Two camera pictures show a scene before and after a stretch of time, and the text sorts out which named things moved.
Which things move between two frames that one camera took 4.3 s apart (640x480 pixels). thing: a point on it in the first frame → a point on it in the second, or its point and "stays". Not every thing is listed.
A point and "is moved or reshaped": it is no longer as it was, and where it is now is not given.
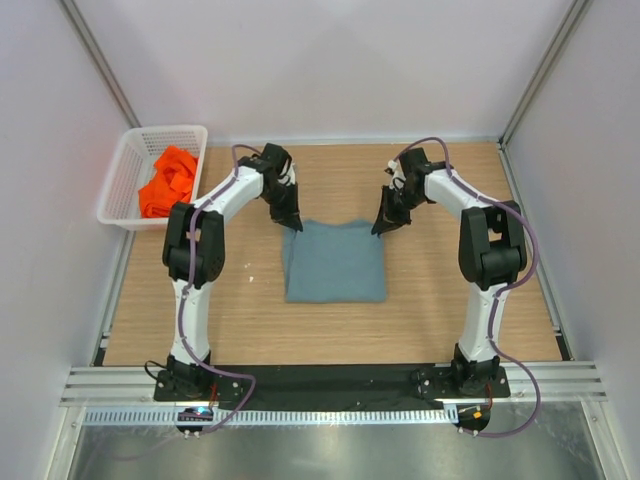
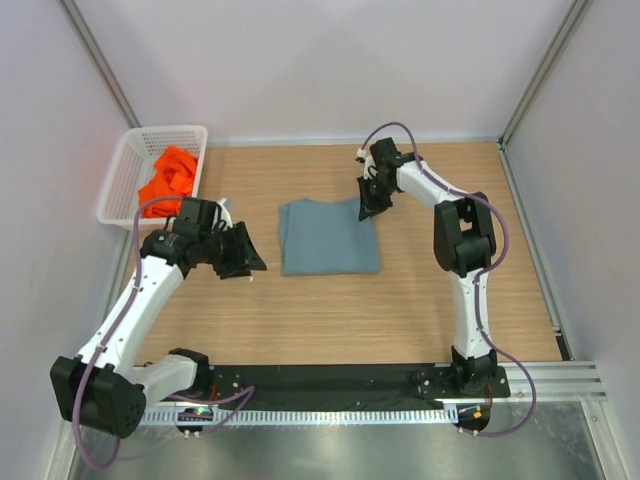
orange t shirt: x=174 y=175 stays
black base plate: x=343 y=386 stays
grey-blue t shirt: x=330 y=262 is moved or reshaped
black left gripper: x=282 y=198 → x=228 y=253
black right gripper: x=395 y=203 → x=375 y=187
